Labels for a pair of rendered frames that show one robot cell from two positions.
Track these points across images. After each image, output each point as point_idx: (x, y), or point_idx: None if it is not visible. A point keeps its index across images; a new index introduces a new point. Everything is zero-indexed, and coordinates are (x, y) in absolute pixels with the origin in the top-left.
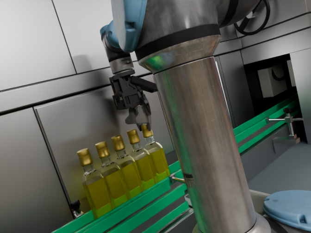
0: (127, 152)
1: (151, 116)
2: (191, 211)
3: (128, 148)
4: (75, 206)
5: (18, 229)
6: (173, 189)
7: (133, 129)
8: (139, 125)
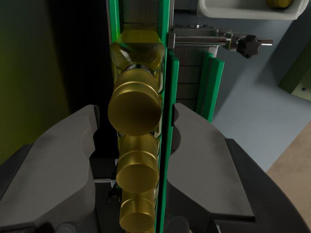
0: (34, 102)
1: (220, 132)
2: (214, 54)
3: (25, 100)
4: (121, 196)
5: (83, 229)
6: (216, 81)
7: (132, 171)
8: (99, 124)
